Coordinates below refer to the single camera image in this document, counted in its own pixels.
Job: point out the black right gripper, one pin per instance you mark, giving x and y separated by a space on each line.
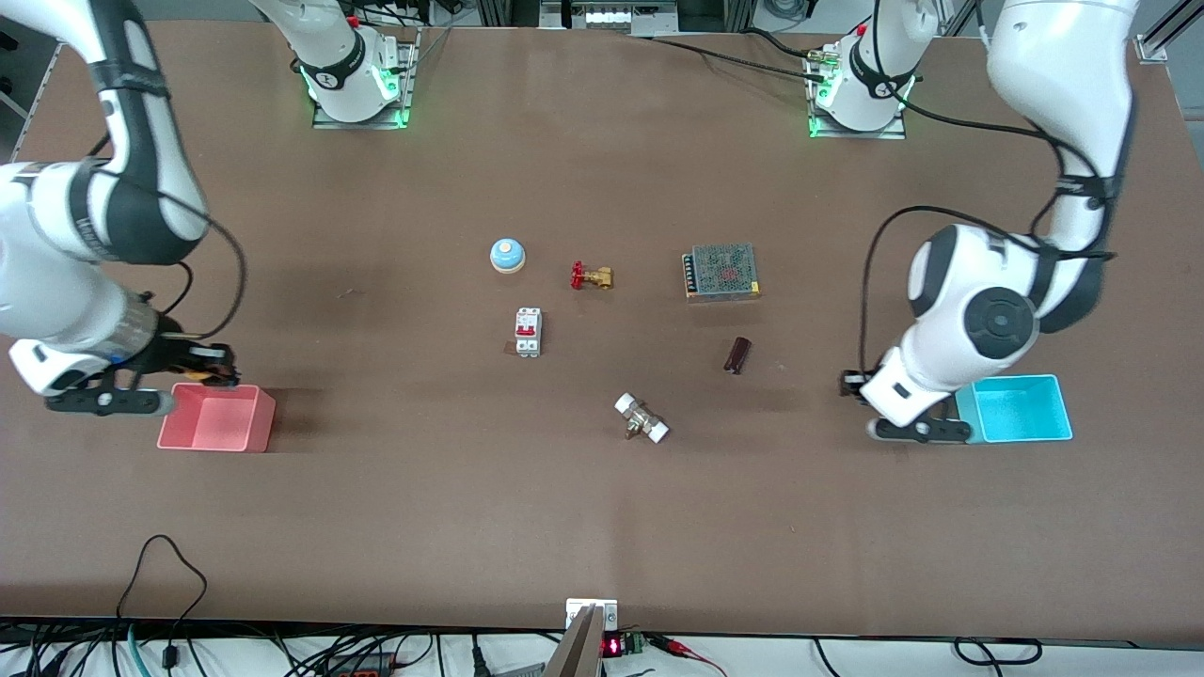
176 353

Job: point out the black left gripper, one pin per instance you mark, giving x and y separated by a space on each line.
850 387

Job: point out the yellow push button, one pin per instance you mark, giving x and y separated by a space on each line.
218 379

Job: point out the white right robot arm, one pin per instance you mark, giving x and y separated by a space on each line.
56 291

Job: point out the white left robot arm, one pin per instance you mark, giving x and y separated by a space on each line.
969 282

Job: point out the pink plastic box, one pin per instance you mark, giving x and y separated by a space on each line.
226 423

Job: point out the dark brown cylinder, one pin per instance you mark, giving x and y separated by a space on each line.
737 354

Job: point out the cyan plastic box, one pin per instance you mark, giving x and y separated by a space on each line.
1021 409

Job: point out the metal mesh power supply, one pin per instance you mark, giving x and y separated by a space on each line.
722 271

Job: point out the metal fitting with white caps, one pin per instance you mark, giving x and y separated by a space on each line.
641 418

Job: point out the blue desk bell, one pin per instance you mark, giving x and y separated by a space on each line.
507 256

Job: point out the red clip lead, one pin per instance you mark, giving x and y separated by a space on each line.
682 648

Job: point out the orange connector block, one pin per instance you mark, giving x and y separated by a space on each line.
362 666

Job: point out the small red LED display module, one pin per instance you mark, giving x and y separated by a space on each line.
611 646

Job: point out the grey metal bar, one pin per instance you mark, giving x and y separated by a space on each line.
576 653

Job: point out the grey device with white label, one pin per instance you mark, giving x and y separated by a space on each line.
607 17

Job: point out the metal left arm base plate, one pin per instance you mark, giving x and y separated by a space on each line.
884 134

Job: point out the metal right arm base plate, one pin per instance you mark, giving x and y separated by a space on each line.
324 120

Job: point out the white circuit breaker red switch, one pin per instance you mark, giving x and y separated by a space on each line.
528 331

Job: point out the white table edge bracket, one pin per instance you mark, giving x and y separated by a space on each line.
576 611

